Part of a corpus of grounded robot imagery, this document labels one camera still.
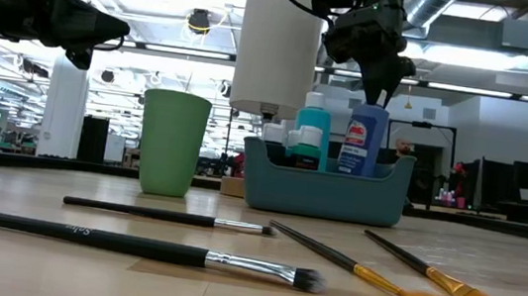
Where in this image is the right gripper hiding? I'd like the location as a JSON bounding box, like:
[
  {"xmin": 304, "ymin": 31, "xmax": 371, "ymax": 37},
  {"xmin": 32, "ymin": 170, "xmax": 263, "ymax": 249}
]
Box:
[{"xmin": 316, "ymin": 0, "xmax": 423, "ymax": 111}]

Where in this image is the large blue paint bottle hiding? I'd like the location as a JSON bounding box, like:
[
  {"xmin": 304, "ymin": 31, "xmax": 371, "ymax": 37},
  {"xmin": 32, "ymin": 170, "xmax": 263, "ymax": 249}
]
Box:
[{"xmin": 335, "ymin": 84, "xmax": 394, "ymax": 180}]

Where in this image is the large teal paint bottle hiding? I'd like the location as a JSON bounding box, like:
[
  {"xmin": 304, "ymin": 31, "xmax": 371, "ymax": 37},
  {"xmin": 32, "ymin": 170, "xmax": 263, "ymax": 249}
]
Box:
[{"xmin": 289, "ymin": 89, "xmax": 336, "ymax": 174}]

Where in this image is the small black paint bottle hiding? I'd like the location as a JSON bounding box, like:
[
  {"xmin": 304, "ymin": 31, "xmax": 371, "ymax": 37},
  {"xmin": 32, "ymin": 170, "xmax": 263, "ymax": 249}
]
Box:
[{"xmin": 261, "ymin": 122, "xmax": 291, "ymax": 167}]

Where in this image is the gold-ferrule round paintbrush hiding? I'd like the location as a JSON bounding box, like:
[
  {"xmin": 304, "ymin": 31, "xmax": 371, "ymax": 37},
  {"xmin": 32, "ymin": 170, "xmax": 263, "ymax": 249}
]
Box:
[{"xmin": 262, "ymin": 219, "xmax": 422, "ymax": 296}]

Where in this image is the thin black silver-ferrule brush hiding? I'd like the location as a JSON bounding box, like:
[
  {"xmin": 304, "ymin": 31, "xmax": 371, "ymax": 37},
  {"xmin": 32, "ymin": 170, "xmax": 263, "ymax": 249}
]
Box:
[{"xmin": 60, "ymin": 194, "xmax": 279, "ymax": 238}]

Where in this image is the black brush with white print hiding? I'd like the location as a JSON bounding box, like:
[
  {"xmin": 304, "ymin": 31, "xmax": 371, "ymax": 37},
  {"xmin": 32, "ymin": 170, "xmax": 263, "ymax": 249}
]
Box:
[{"xmin": 0, "ymin": 210, "xmax": 331, "ymax": 295}]

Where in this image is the person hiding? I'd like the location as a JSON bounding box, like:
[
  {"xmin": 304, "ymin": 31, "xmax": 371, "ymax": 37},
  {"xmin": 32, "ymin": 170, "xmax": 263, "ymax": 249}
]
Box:
[{"xmin": 388, "ymin": 136, "xmax": 419, "ymax": 167}]

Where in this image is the white building column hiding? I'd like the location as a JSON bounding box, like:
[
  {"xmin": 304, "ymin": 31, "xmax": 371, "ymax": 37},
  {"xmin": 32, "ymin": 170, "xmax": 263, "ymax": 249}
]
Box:
[{"xmin": 36, "ymin": 50, "xmax": 94, "ymax": 162}]

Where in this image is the white shade wooden base lamp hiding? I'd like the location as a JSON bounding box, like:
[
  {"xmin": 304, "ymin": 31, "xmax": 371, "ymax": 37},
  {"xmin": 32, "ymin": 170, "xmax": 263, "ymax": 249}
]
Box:
[{"xmin": 218, "ymin": 0, "xmax": 330, "ymax": 207}]

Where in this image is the black cabinet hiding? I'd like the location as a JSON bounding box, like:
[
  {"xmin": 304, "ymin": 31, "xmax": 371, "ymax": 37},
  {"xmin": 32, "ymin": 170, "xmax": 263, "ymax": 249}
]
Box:
[{"xmin": 76, "ymin": 115, "xmax": 112, "ymax": 165}]

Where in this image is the teal plastic bin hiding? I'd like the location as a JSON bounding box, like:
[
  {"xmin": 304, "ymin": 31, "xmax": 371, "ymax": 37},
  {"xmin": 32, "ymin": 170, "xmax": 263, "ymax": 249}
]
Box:
[{"xmin": 235, "ymin": 135, "xmax": 418, "ymax": 232}]

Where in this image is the green plastic cup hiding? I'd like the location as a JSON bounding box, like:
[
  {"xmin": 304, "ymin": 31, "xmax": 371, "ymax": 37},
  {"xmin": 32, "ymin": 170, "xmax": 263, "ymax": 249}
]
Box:
[{"xmin": 133, "ymin": 86, "xmax": 214, "ymax": 202}]

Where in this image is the yellow hanging cord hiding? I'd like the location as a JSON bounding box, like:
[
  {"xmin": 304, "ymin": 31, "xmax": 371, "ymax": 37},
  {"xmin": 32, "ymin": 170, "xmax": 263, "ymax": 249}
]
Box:
[{"xmin": 403, "ymin": 83, "xmax": 415, "ymax": 110}]

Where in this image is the black portal frame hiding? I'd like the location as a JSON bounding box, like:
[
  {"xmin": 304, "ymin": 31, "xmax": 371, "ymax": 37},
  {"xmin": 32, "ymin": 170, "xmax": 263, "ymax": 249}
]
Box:
[{"xmin": 383, "ymin": 118, "xmax": 459, "ymax": 165}]

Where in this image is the silver ventilation duct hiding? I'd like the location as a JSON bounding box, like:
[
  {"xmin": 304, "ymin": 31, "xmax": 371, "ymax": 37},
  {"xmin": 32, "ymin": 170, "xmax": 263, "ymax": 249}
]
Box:
[{"xmin": 401, "ymin": 0, "xmax": 465, "ymax": 35}]

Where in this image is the black metal table frame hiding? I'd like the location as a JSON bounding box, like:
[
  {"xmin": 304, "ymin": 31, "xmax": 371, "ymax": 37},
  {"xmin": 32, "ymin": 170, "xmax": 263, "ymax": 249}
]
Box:
[{"xmin": 0, "ymin": 148, "xmax": 528, "ymax": 244}]

